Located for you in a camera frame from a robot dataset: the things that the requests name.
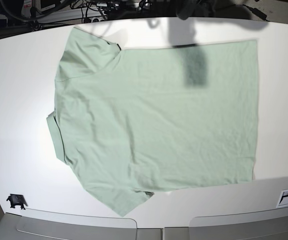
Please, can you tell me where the light green T-shirt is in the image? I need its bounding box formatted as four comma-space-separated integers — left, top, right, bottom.
47, 27, 259, 216

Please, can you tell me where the right grey chair back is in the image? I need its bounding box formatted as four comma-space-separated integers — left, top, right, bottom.
189, 207, 288, 240

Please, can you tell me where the white power strip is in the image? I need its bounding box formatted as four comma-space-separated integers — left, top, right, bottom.
82, 16, 107, 24

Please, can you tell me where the black plastic clip part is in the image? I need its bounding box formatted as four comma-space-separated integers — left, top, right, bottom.
6, 194, 28, 210

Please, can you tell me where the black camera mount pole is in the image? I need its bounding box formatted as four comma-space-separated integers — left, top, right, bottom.
175, 0, 197, 20

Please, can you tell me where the left grey chair back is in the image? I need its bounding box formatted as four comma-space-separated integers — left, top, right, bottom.
15, 208, 137, 240

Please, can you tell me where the grey chair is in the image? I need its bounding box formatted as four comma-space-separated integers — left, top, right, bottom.
189, 207, 288, 240
15, 208, 137, 240

